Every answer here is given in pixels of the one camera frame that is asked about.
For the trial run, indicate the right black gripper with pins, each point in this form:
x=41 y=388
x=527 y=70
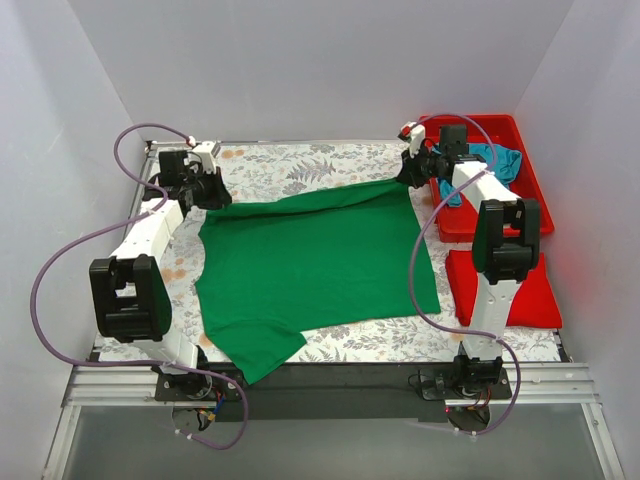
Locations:
x=409 y=170

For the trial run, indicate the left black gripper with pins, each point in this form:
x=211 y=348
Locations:
x=211 y=193

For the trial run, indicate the green t shirt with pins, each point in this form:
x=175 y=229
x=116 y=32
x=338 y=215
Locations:
x=275 y=270

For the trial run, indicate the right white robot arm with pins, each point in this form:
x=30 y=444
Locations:
x=505 y=249

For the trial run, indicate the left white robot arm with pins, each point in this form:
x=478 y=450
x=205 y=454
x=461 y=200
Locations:
x=130 y=299

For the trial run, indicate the floral table cloth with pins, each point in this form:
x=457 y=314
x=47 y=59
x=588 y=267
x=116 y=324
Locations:
x=267 y=172

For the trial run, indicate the red plastic bin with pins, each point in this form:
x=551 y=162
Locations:
x=457 y=224

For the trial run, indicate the blue t shirt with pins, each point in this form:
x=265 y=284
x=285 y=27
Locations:
x=506 y=169

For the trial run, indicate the folded red t shirt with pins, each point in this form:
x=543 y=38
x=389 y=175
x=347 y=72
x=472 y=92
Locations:
x=534 y=305

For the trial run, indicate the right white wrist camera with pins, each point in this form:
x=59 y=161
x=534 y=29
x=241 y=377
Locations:
x=414 y=134

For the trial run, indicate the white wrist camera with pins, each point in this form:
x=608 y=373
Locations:
x=206 y=153
x=414 y=134

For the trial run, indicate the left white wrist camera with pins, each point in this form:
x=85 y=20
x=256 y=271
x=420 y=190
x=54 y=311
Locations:
x=206 y=153

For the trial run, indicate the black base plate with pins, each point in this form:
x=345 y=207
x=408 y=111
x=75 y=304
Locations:
x=318 y=391

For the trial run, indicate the aluminium rail frame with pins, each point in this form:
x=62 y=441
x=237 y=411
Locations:
x=542 y=383

